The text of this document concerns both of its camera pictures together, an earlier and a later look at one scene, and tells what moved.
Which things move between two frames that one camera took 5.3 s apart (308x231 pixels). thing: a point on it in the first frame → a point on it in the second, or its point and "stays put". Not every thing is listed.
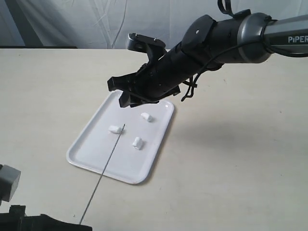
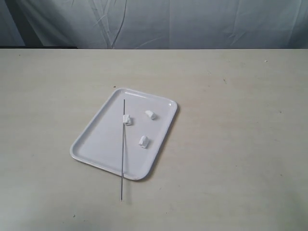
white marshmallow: (115, 129) → (126, 120)
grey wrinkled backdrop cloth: (78, 24) stays put
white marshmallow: (137, 143) → (144, 141)
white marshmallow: (147, 117) → (151, 113)
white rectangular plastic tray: (145, 126) stays put
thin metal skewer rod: (102, 173) → (122, 156)
